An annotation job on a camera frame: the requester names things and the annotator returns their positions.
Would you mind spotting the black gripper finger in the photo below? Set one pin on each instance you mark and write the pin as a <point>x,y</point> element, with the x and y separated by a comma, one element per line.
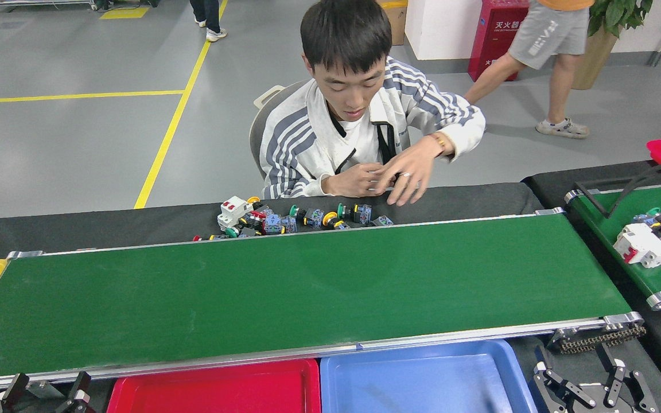
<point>554,390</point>
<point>78,398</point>
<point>3,401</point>
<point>623,396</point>

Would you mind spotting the white circuit breaker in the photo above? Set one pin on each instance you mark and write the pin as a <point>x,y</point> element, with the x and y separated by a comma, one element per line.
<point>236,209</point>
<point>643,244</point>

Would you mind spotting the blue block push button switch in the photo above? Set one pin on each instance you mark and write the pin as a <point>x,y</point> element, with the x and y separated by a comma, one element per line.
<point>273,223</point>

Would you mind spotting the blue plastic tray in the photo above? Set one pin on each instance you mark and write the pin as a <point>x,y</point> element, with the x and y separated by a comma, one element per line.
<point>422,384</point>

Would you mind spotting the red plastic tray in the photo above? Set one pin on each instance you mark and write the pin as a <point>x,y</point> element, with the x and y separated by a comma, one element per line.
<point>221,390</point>

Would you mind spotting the long green conveyor belt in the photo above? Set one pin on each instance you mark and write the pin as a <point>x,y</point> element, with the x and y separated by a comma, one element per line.
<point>307,287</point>

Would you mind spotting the person's left hand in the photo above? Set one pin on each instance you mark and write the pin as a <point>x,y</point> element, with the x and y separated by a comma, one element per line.
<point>411,172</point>

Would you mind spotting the person's right hand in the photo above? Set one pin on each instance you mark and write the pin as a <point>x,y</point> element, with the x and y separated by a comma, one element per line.
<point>356,180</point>

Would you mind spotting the narrow black table cloth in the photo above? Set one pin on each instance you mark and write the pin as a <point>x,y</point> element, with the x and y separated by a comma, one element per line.
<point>554,183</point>

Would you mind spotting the wide black table cloth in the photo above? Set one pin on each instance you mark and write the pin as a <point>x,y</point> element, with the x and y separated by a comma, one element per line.
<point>451,201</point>

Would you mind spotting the potted plant in gold pot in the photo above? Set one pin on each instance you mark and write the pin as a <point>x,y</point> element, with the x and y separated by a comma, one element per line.
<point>594,57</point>

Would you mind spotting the red fire extinguisher cabinet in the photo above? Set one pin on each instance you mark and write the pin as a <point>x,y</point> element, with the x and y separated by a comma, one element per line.
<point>491,46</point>

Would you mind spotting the grey white office chair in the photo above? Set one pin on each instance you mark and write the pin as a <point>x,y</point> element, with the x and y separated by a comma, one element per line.
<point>284,97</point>

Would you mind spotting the metal rack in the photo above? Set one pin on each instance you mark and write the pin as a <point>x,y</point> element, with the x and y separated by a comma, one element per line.
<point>43,4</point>

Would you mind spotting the brown cardboard box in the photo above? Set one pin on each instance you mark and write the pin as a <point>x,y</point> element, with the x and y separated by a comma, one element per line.
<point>396,26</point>

